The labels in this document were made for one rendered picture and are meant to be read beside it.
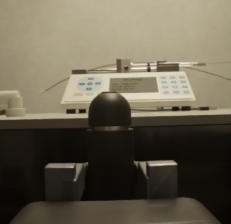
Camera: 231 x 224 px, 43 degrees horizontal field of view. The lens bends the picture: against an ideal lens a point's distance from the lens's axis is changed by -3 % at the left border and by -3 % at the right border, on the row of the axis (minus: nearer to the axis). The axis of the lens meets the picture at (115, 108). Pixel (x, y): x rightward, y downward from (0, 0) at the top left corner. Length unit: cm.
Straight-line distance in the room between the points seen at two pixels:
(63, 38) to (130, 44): 31
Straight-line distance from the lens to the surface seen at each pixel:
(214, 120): 23
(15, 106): 38
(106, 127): 16
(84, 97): 55
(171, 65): 63
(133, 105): 53
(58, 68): 139
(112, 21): 142
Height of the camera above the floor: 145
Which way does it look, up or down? level
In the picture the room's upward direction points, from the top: 1 degrees counter-clockwise
